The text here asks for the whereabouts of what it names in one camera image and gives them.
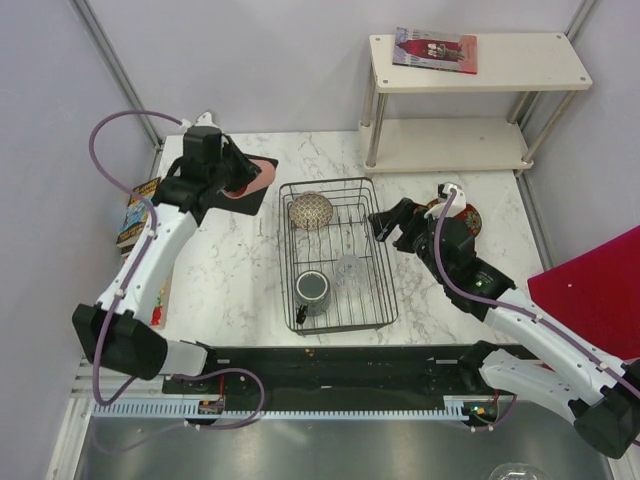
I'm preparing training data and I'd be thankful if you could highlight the pink plastic cup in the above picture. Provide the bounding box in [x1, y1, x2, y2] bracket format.
[223, 159, 276, 199]

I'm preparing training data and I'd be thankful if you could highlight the white cable duct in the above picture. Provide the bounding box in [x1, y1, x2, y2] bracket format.
[93, 399, 469, 421]

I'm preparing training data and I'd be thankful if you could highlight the patterned beige bowl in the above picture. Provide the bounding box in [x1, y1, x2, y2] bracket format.
[289, 192, 333, 230]

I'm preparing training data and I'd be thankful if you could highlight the clear glass tumbler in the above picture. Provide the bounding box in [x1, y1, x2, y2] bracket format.
[335, 254, 362, 289]

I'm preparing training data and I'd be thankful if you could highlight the red floral plate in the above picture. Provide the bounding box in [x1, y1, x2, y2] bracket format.
[418, 199, 482, 241]

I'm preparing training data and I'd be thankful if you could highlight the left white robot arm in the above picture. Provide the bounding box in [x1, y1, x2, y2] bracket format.
[72, 125, 261, 393]

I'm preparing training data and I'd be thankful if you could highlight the white two-tier shelf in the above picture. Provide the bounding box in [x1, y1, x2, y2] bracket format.
[359, 33, 592, 174]

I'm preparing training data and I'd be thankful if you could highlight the black wire dish rack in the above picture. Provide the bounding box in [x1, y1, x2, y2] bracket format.
[278, 177, 398, 336]

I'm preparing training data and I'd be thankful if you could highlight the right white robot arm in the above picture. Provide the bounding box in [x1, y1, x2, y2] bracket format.
[368, 198, 639, 459]

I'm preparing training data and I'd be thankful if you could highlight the red cover book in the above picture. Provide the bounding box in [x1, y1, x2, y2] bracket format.
[119, 249, 171, 330]

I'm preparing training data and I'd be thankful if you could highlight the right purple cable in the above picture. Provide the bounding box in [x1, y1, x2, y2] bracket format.
[433, 187, 640, 434]

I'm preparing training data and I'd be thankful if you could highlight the grey ceramic mug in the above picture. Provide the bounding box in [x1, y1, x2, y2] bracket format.
[294, 270, 331, 325]

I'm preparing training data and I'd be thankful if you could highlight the colourful paperback book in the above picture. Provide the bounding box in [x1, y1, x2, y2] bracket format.
[116, 177, 161, 248]

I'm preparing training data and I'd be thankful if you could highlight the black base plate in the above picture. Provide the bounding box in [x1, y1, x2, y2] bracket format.
[162, 345, 494, 413]

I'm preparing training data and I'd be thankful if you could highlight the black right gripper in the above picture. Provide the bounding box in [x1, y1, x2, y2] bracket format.
[368, 198, 449, 286]

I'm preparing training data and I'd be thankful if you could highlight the black clipboard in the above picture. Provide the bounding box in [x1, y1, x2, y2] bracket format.
[204, 154, 278, 216]

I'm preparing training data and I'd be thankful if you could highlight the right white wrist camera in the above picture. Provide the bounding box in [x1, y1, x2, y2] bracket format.
[424, 182, 467, 218]

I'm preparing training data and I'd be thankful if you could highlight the red illustrated booklet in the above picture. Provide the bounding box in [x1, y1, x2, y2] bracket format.
[392, 27, 478, 75]

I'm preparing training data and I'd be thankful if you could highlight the red folder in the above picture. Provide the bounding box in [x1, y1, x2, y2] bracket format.
[528, 228, 640, 360]

